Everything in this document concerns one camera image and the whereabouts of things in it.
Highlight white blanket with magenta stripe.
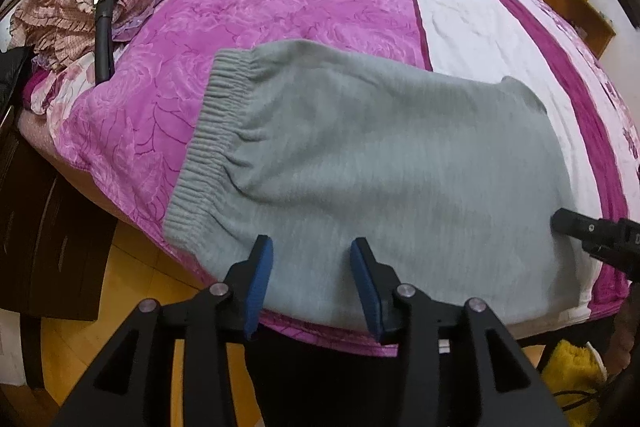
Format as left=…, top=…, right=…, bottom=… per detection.
left=390, top=0, right=632, bottom=328

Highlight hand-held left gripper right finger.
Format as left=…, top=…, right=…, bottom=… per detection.
left=350, top=237, right=571, bottom=427

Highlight black cable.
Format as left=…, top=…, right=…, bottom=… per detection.
left=560, top=377, right=621, bottom=413

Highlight grey pants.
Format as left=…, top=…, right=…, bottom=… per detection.
left=164, top=39, right=601, bottom=333

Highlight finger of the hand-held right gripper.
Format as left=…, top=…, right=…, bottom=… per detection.
left=550, top=207, right=640, bottom=280

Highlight yellow plush slipper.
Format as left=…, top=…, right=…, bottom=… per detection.
left=542, top=339, right=608, bottom=427

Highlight dark wooden nightstand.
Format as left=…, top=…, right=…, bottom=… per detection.
left=0, top=107, right=121, bottom=323

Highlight floral bed sheet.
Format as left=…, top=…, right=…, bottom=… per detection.
left=492, top=0, right=640, bottom=218

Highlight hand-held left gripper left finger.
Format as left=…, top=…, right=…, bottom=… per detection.
left=50, top=234, right=275, bottom=427

